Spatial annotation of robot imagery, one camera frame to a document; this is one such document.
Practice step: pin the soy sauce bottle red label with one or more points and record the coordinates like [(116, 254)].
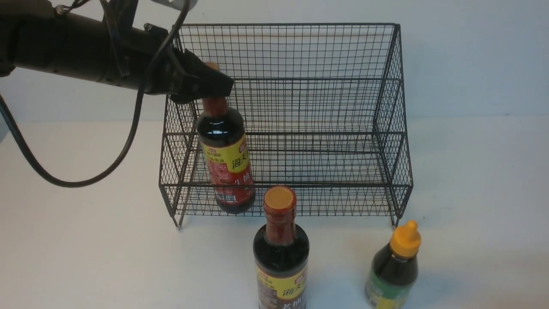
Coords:
[(221, 132)]

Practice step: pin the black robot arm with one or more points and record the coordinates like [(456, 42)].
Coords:
[(53, 39)]

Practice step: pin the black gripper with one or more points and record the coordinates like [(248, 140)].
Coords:
[(185, 77)]

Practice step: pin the black wire mesh rack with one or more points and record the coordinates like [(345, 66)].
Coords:
[(323, 108)]

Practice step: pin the small bottle yellow cap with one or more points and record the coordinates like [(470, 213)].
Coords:
[(394, 269)]

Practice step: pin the soy sauce bottle brown label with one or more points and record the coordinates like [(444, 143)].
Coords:
[(281, 251)]

